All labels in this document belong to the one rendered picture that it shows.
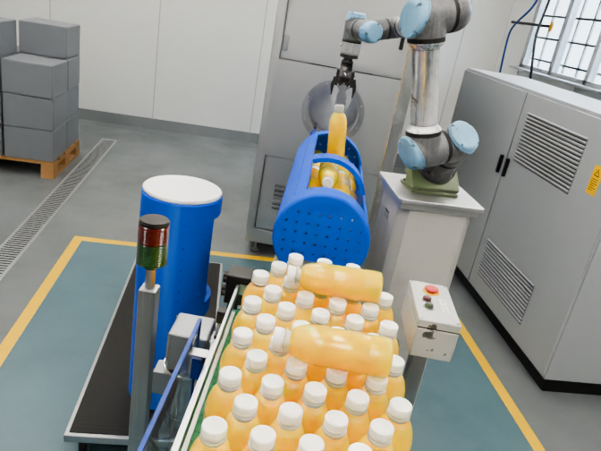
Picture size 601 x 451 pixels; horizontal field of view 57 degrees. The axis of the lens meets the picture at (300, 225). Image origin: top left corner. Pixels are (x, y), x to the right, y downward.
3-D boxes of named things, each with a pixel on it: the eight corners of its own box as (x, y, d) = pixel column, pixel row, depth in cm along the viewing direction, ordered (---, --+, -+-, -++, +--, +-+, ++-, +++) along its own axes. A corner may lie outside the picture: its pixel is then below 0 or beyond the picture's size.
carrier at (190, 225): (158, 422, 214) (213, 390, 236) (178, 211, 182) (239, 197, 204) (114, 385, 229) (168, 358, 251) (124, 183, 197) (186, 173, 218)
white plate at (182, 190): (179, 207, 182) (178, 210, 182) (237, 193, 203) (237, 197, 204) (126, 181, 196) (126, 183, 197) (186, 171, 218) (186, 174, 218)
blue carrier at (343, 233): (354, 199, 248) (367, 136, 238) (359, 292, 167) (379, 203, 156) (291, 188, 249) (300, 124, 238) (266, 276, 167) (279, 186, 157)
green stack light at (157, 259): (170, 259, 121) (172, 238, 119) (161, 271, 115) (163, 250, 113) (141, 253, 121) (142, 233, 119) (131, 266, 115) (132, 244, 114)
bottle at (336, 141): (347, 157, 230) (351, 109, 223) (337, 160, 225) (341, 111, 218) (333, 155, 234) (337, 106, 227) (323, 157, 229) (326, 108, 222)
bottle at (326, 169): (342, 170, 210) (342, 186, 191) (325, 179, 211) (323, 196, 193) (333, 153, 208) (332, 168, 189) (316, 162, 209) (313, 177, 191)
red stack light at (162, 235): (172, 237, 119) (173, 220, 118) (163, 250, 113) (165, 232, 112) (142, 232, 119) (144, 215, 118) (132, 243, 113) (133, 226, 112)
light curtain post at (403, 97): (355, 320, 338) (425, 26, 275) (356, 326, 332) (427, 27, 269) (345, 319, 338) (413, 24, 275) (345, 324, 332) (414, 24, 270)
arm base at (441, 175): (451, 149, 211) (464, 135, 202) (457, 185, 205) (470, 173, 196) (414, 146, 207) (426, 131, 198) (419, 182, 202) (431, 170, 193)
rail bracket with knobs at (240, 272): (257, 300, 163) (262, 268, 159) (253, 313, 156) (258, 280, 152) (224, 294, 163) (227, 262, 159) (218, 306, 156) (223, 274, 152)
